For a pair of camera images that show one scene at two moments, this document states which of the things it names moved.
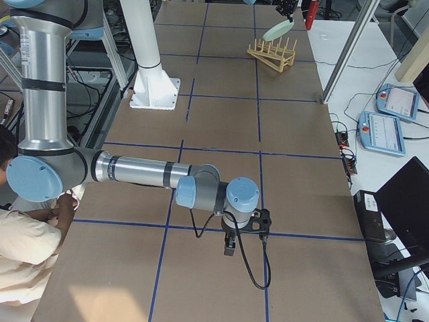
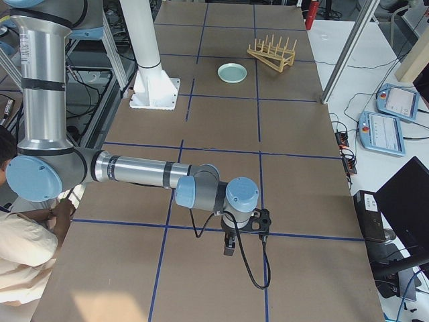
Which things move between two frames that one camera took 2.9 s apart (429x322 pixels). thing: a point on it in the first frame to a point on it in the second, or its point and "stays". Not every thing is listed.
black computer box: [370, 216] stays
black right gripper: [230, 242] stays
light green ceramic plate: [278, 30] to [231, 72]
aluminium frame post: [350, 50] stays
